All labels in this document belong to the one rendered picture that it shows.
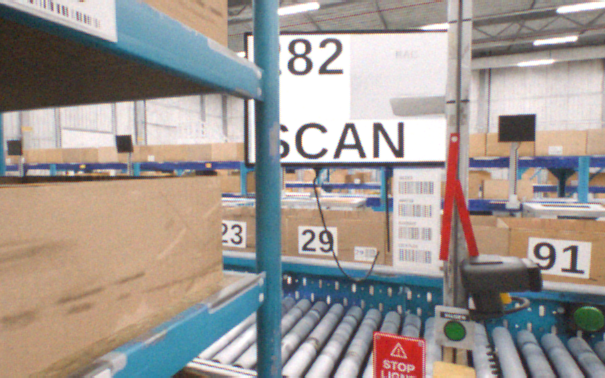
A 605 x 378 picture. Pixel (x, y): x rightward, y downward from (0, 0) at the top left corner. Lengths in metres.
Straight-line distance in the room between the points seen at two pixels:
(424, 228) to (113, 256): 0.59
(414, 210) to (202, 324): 0.53
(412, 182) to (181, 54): 0.55
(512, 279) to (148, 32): 0.63
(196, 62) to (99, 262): 0.15
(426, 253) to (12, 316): 0.65
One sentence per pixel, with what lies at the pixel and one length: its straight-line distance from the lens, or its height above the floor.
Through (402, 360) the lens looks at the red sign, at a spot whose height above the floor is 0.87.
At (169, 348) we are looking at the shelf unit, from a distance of 0.27.
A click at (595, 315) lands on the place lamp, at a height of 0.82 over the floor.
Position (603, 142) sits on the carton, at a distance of 6.16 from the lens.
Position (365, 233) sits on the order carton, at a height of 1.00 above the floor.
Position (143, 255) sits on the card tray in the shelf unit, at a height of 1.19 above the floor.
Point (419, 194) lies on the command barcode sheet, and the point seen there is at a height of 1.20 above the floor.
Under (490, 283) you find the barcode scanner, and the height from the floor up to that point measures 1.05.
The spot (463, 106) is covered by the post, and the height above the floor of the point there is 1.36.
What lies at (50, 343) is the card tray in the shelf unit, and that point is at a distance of 0.26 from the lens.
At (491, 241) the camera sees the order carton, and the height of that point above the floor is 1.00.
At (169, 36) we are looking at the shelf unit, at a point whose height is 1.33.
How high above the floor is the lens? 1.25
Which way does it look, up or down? 3 degrees down
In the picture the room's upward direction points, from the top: straight up
